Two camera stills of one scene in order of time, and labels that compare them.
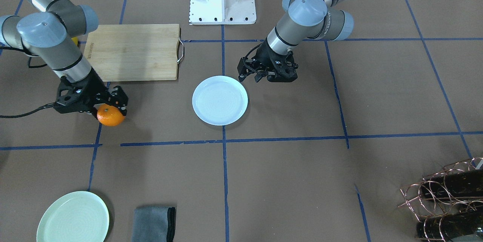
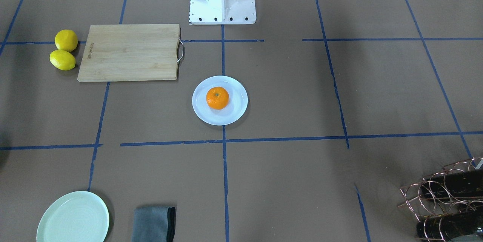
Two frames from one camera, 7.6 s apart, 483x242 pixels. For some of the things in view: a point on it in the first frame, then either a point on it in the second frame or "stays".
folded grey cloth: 154,224 stays
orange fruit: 110,115 to 217,98
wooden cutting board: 134,52 stays
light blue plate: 220,100 stays
